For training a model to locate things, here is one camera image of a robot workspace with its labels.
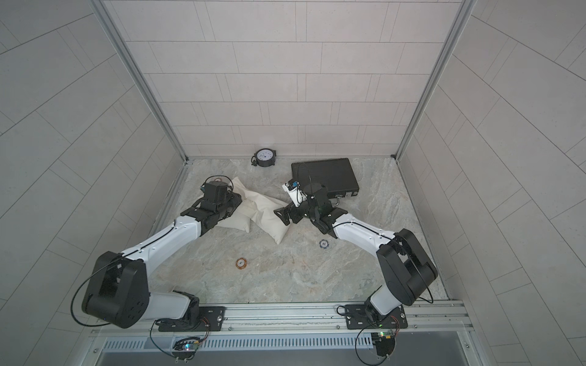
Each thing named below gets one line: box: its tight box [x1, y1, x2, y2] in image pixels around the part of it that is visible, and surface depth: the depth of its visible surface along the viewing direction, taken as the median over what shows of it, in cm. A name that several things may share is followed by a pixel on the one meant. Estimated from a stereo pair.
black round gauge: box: [250, 147, 277, 167], surface depth 118 cm
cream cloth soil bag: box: [239, 189, 291, 245], surface depth 89 cm
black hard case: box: [290, 157, 360, 200], surface depth 108 cm
